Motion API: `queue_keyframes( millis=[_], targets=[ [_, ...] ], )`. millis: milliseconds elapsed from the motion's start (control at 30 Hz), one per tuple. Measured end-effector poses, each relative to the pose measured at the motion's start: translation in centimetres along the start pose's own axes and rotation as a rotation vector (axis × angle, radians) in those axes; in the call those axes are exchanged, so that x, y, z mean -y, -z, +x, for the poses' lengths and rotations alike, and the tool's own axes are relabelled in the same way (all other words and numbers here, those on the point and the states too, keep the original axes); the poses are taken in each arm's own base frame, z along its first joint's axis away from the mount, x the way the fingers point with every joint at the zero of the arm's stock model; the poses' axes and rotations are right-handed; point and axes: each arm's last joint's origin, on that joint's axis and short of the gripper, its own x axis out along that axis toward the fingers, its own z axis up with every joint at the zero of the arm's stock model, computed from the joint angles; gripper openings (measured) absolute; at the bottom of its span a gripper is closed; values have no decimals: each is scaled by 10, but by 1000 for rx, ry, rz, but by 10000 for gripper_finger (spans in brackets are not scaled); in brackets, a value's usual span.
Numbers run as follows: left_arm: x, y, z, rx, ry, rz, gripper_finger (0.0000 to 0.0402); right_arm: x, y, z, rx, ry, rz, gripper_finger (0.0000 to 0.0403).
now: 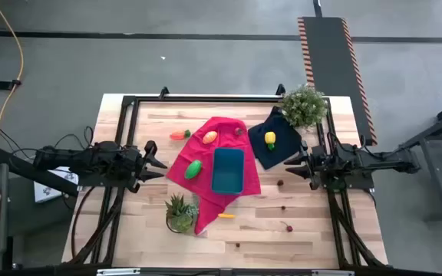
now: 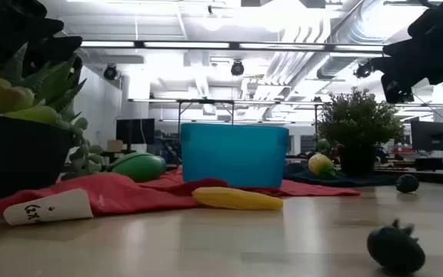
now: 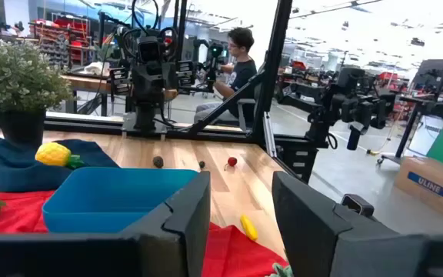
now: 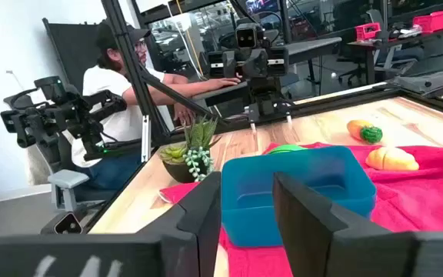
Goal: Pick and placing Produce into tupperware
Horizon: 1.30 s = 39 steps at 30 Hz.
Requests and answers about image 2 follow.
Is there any black computer monitor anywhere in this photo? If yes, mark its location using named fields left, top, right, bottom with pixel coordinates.
left=115, top=118, right=156, bottom=145
left=410, top=120, right=443, bottom=152

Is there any small black plant pot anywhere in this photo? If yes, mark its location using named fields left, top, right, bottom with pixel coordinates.
left=338, top=144, right=377, bottom=178

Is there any blue plastic tupperware container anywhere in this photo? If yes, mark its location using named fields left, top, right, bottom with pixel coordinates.
left=180, top=122, right=290, bottom=189

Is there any bushy green fake plant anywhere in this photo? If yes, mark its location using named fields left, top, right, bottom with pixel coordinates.
left=316, top=86, right=405, bottom=149

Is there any dark blue cloth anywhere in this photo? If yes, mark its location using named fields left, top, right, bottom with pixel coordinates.
left=282, top=161, right=399, bottom=189

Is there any white handwritten label card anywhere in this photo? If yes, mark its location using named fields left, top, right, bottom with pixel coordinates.
left=2, top=188, right=95, bottom=226

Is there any large black planter pot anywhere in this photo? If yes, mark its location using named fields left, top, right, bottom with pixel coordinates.
left=0, top=109, right=75, bottom=215

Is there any yellow toy lemon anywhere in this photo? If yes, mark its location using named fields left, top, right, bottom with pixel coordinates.
left=308, top=152, right=337, bottom=179

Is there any overhead light bar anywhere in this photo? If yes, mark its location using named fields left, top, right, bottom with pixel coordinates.
left=78, top=39, right=386, bottom=54

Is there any cardboard box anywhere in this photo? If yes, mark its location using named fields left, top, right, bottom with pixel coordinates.
left=107, top=138, right=125, bottom=153

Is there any yellow toy corn cob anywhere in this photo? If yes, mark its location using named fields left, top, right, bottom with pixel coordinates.
left=192, top=186, right=285, bottom=212

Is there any trailing round-leaf succulent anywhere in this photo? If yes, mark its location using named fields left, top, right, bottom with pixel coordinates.
left=59, top=111, right=107, bottom=182

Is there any spiky green aloe plant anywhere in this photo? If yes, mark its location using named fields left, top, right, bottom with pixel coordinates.
left=0, top=42, right=88, bottom=116

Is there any red cloth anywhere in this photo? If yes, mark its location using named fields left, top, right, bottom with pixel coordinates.
left=0, top=165, right=361, bottom=217

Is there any black ceiling spotlight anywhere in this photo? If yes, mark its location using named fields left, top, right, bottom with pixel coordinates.
left=103, top=64, right=119, bottom=81
left=354, top=61, right=375, bottom=79
left=230, top=60, right=245, bottom=77

